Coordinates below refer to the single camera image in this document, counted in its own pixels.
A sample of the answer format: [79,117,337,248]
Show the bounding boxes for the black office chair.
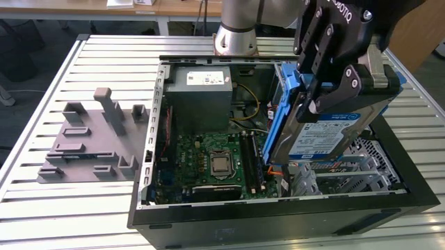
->
[0,19,46,81]

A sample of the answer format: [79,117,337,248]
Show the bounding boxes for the gray power supply unit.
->
[164,65,234,133]

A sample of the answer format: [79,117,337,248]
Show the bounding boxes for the green motherboard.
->
[156,131,280,205]

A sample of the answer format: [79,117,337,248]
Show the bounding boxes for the black PC case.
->
[128,54,442,248]

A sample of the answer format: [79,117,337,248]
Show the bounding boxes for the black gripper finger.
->
[297,43,407,123]
[295,9,337,79]

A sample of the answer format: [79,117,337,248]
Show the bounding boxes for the hard disk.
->
[263,62,408,165]

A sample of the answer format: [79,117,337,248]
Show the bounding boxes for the thin red wire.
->
[165,106,173,157]

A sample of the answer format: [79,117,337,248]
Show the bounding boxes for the gray metal desk foot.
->
[0,74,17,107]

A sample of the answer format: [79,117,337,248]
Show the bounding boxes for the silver CPU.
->
[212,157,232,174]

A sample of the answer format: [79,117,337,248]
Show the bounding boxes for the metal disk bay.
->
[292,153,408,196]

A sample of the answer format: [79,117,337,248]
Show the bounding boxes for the wooden desk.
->
[0,0,224,36]

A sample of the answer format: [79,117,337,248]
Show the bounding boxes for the gray parts rack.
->
[37,87,154,184]

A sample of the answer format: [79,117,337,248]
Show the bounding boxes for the black graphics card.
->
[190,184,244,202]

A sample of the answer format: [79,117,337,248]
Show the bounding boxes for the black RAM stick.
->
[249,131,268,191]

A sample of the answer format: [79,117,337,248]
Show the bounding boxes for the black orange striped sticker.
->
[312,164,351,173]

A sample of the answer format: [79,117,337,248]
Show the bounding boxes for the orange flat wire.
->
[267,166,291,176]

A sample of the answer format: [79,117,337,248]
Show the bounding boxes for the RAM stick in rack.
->
[61,153,101,160]

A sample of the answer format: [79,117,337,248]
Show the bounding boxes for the CPU socket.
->
[208,149,237,181]

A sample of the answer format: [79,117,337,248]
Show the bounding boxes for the white cardboard box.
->
[106,0,136,10]

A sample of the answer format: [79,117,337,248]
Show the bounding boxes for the wooden cabinet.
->
[385,0,445,75]

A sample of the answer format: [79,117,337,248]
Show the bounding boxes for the yellow wire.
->
[232,83,263,122]

